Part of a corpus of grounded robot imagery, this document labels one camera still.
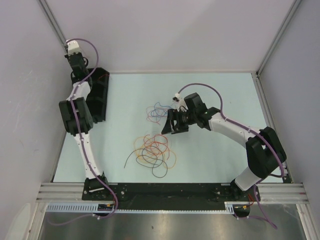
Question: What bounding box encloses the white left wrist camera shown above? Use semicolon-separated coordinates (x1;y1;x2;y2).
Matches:
64;40;81;56

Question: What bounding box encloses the black compartment storage bin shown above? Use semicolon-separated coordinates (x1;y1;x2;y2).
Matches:
86;67;110;124

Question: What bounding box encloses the aluminium corner post left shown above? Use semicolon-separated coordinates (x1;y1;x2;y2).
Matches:
36;0;67;49

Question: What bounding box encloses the grey slotted cable duct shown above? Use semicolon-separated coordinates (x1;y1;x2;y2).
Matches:
46;202;234;215

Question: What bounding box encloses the blue cable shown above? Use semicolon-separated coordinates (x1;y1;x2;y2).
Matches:
149;101;170;118

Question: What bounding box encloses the aluminium frame rail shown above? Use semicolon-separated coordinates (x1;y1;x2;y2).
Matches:
36;182;309;204

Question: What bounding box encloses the yellow cable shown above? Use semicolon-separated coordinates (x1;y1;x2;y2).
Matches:
132;136;178;171

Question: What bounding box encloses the pink cable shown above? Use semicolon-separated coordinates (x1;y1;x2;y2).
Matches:
145;104;171;127

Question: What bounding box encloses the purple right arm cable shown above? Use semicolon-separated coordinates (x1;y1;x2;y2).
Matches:
177;83;288;230

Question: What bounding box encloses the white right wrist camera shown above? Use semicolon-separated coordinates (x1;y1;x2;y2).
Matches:
172;93;188;112

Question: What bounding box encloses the aluminium corner post right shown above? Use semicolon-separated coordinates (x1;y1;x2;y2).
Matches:
255;0;303;77

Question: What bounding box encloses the orange-red cable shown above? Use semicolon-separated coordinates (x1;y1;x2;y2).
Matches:
142;133;171;161

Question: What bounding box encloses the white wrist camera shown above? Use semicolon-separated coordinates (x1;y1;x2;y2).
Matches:
172;93;188;112
64;40;81;56

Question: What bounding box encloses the dark brown cable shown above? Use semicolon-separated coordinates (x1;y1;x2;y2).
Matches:
123;147;169;179

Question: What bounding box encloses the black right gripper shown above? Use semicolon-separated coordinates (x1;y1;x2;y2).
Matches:
161;109;197;135

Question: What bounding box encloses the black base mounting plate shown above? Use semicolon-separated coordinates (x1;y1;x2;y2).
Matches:
98;183;260;208

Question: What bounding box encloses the aluminium corner post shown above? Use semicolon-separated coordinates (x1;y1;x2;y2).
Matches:
255;0;303;77
36;0;67;49

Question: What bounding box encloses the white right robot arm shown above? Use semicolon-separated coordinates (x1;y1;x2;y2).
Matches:
161;93;287;201

